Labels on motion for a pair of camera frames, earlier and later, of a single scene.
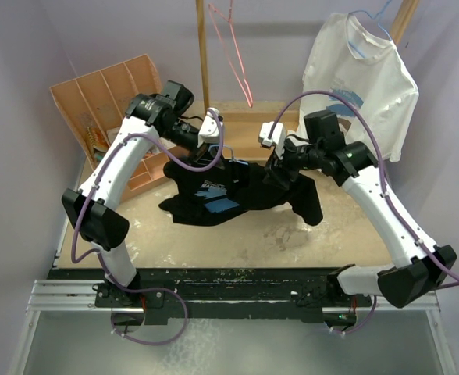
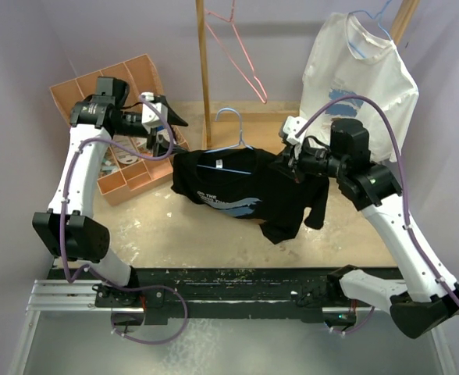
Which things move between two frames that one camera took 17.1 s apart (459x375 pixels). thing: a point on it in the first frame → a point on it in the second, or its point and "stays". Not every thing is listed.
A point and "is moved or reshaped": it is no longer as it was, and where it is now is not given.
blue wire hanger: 233,159 → 240,142
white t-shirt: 341,58 stays
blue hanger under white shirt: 378,23 stays
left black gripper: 201,155 → 151,135
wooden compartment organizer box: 93,106 stays
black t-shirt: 234,187 is moved or reshaped
